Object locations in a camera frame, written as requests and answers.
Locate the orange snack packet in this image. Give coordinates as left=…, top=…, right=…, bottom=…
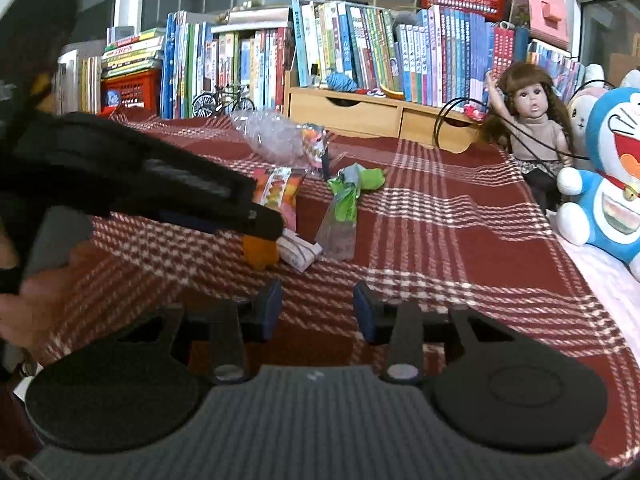
left=250, top=166, right=307, bottom=231

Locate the row of small leaning books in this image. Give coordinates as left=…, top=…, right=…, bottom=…
left=527, top=40, right=586, bottom=106

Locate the wooden drawer organizer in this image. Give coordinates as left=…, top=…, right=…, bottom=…
left=282, top=72, right=483, bottom=153

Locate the white bunny plush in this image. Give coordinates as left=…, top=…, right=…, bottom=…
left=567, top=63, right=640, bottom=156

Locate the white sheet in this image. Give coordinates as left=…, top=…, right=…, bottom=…
left=547, top=207, right=640, bottom=361

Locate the row of thin books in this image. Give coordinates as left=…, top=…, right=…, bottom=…
left=57, top=50, right=103, bottom=115

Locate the red plaid blanket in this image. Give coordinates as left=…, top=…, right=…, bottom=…
left=35, top=105, right=640, bottom=466

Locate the row of blue-spined books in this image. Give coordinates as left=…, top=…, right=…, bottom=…
left=395, top=5, right=531, bottom=108

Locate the miniature black bicycle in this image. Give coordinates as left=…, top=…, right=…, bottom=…
left=191, top=84, right=256, bottom=120

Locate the person's left hand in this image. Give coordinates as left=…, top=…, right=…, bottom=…
left=0, top=232, right=108, bottom=356

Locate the blue cat plush toy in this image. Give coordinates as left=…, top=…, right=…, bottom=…
left=556, top=87, right=640, bottom=281

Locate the red plastic crate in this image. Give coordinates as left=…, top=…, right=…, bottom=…
left=100, top=69, right=163, bottom=111

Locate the black cable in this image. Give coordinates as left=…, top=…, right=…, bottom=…
left=432, top=80, right=618, bottom=181

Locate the clear plastic bag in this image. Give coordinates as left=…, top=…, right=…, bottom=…
left=230, top=110, right=313, bottom=168

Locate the row of tall books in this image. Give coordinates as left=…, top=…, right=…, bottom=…
left=160, top=10, right=293, bottom=121

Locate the green plastic wrapper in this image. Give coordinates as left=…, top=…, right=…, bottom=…
left=315, top=162, right=388, bottom=261

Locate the white striped wrapper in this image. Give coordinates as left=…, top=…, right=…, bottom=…
left=277, top=230, right=323, bottom=273

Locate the blue knitted toy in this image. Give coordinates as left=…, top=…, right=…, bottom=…
left=325, top=72, right=358, bottom=92

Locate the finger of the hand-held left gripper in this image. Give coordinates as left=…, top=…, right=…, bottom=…
left=125, top=152, right=261, bottom=211
left=150, top=202, right=287, bottom=242

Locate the stack of flat-lying books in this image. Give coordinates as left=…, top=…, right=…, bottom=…
left=100, top=27, right=166, bottom=81

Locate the colourful snack wrapper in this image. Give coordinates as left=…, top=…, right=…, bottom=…
left=300, top=124, right=331, bottom=181

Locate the grey flat box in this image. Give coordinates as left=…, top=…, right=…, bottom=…
left=211, top=7, right=293, bottom=36

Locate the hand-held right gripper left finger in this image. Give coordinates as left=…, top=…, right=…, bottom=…
left=117, top=277, right=286, bottom=385

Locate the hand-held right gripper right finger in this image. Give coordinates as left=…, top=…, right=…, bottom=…
left=352, top=281, right=516, bottom=386

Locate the brown-haired doll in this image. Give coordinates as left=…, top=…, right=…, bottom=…
left=480, top=61, right=576, bottom=211

